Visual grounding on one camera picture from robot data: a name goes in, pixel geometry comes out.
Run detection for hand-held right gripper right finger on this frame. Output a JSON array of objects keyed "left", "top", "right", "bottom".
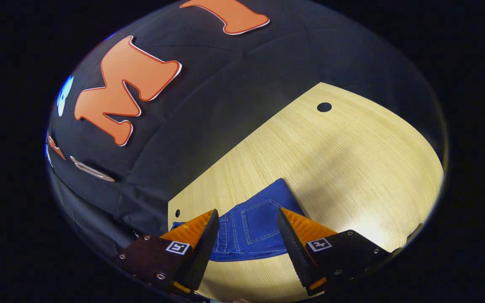
[{"left": 277, "top": 207, "right": 401, "bottom": 296}]

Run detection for blue denim jeans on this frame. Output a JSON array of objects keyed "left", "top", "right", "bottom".
[{"left": 171, "top": 178, "right": 307, "bottom": 262}]

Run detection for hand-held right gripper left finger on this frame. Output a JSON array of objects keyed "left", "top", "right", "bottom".
[{"left": 115, "top": 209, "right": 221, "bottom": 298}]

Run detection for black backdrop cloth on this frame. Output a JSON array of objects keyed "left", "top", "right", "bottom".
[{"left": 45, "top": 0, "right": 447, "bottom": 253}]

